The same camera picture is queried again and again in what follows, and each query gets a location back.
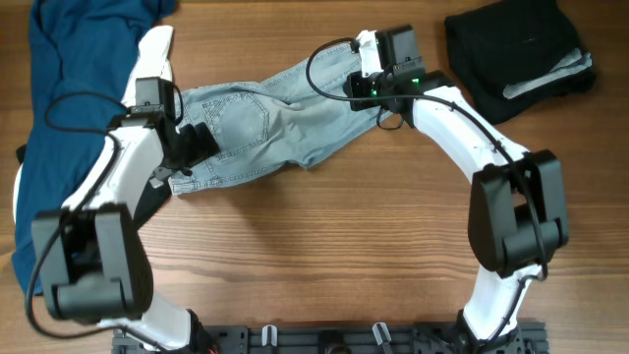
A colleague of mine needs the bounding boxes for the light blue denim jeans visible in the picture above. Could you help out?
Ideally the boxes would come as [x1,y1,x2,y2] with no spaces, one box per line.
[169,44,390,195]

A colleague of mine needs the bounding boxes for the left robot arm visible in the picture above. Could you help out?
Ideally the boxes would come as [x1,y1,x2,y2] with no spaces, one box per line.
[30,110,219,353]

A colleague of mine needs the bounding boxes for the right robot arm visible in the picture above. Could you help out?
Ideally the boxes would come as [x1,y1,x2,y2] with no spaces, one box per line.
[343,72,569,353]

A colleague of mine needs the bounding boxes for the black garment with logo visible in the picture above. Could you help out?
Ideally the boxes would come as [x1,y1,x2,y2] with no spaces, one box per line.
[12,145,172,229]

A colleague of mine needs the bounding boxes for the white garment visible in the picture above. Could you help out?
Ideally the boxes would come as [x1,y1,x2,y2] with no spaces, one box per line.
[15,26,173,228]

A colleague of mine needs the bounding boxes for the folded black garment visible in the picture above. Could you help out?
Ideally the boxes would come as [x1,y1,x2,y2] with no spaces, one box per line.
[444,0,597,125]

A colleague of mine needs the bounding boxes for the blue shirt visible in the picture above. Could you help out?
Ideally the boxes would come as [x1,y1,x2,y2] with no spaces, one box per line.
[12,0,177,289]

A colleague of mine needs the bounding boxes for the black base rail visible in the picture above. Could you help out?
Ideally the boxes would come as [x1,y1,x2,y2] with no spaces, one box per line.
[111,322,549,354]

